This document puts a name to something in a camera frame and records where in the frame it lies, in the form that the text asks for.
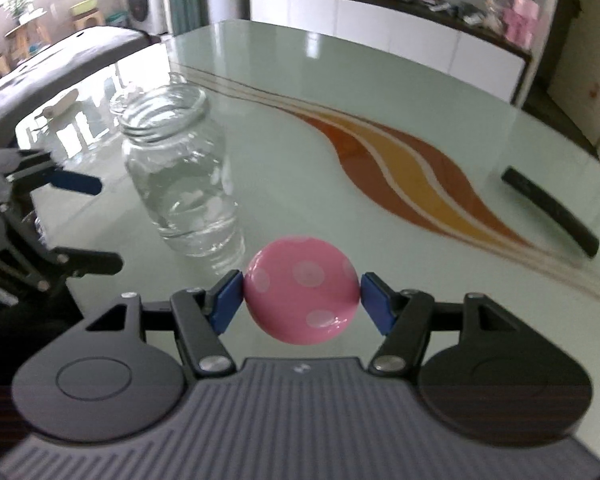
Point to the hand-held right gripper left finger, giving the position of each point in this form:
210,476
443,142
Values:
226,302

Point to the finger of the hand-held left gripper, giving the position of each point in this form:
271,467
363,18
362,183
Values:
77,183
92,263

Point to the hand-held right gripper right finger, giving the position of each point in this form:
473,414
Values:
377,305

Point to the pink polka dot bottle cap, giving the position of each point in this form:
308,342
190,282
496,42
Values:
301,290

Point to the clear glass bottle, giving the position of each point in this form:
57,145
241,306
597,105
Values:
185,175

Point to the white handheld device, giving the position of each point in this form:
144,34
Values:
60,104

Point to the grey sofa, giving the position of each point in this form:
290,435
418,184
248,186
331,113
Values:
55,55

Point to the black remote control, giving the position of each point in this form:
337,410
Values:
550,207

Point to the white tv cabinet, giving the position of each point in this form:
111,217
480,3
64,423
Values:
380,30

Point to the cream door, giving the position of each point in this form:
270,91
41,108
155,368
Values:
585,85

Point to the pink boxes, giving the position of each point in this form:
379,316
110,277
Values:
522,22

